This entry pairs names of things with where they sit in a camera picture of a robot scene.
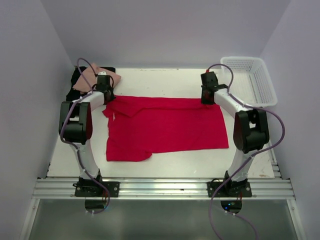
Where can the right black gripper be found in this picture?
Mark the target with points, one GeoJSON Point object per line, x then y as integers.
{"type": "Point", "coordinates": [204, 101]}

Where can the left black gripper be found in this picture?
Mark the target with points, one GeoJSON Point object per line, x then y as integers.
{"type": "Point", "coordinates": [112, 97]}

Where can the red t shirt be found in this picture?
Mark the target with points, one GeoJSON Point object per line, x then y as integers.
{"type": "Point", "coordinates": [141, 126]}

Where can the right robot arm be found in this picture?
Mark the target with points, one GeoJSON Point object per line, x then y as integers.
{"type": "Point", "coordinates": [250, 129]}

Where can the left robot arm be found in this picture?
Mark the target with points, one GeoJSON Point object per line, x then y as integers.
{"type": "Point", "coordinates": [76, 125]}

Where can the folded pink t shirt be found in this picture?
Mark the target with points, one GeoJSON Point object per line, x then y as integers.
{"type": "Point", "coordinates": [82, 86]}

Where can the folded black t shirt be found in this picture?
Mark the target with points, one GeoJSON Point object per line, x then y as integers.
{"type": "Point", "coordinates": [73, 94]}

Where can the white plastic basket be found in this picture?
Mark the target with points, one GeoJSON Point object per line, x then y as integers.
{"type": "Point", "coordinates": [251, 80]}

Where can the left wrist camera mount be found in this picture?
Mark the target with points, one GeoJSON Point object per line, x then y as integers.
{"type": "Point", "coordinates": [101, 74]}

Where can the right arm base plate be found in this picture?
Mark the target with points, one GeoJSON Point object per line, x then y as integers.
{"type": "Point", "coordinates": [231, 189]}

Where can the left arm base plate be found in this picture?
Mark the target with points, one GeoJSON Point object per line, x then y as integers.
{"type": "Point", "coordinates": [90, 188]}

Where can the aluminium rail frame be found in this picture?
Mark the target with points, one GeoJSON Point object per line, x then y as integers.
{"type": "Point", "coordinates": [133, 188]}

